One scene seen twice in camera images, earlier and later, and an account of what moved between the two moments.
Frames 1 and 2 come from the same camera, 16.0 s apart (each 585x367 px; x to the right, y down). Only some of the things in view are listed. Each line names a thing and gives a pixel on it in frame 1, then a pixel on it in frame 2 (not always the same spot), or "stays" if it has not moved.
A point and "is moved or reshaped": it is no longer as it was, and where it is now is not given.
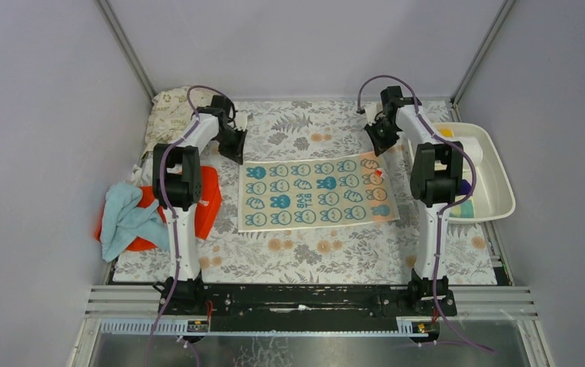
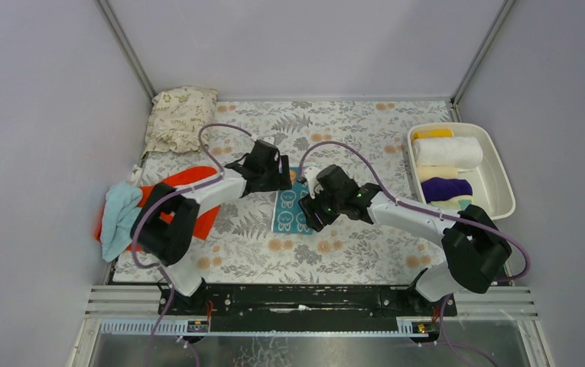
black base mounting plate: [309, 305] stays
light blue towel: [124, 219] stays
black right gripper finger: [380, 142] -> [320, 212]
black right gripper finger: [389, 144] -> [308, 205]
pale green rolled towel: [463, 209] stays
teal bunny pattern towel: [315, 193] is moved or reshaped
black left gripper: [232, 140] -> [282, 172]
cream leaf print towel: [170, 114] stays
